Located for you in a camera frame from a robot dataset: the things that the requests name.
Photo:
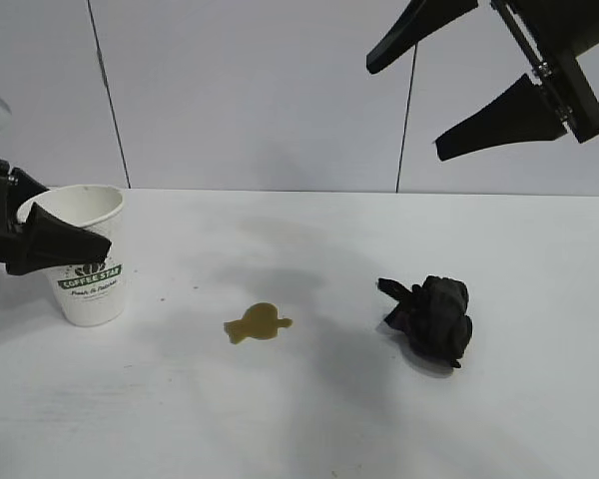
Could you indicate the brown coffee spill puddle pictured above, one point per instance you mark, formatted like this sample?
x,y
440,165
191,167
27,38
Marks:
x,y
259,322

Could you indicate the black cloth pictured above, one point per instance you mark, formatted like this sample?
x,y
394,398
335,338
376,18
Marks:
x,y
434,319

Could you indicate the thin black wall strip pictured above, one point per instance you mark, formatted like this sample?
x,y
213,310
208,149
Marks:
x,y
111,105
408,120

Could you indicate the white paper coffee cup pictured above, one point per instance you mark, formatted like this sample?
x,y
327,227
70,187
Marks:
x,y
95,299

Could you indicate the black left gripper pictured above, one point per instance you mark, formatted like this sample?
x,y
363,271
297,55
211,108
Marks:
x,y
0,209

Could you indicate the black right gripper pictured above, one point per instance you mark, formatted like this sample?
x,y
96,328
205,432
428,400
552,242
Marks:
x,y
569,55

